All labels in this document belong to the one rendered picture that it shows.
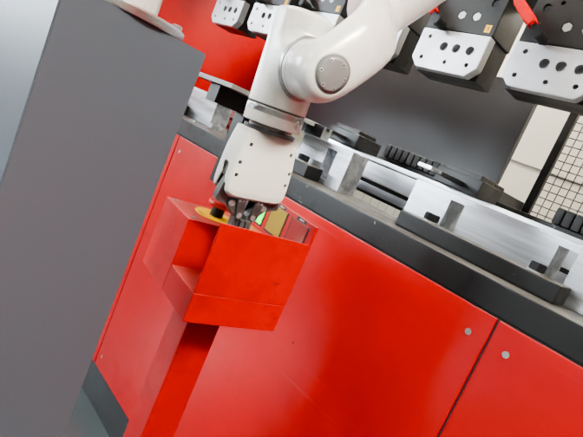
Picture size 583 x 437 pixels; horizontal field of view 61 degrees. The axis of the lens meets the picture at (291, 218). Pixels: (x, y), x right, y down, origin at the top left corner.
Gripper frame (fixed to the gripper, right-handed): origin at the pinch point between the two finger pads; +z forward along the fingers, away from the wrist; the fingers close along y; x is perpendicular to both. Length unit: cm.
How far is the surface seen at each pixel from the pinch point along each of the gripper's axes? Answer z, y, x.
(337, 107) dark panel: -25, -80, -90
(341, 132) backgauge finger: -17, -53, -50
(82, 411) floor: 80, -6, -60
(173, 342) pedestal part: 21.6, 2.5, -3.9
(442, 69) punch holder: -35, -38, -9
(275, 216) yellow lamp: -1.6, -9.7, -5.6
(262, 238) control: -1.0, -1.4, 4.9
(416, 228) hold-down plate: -6.5, -33.4, 3.5
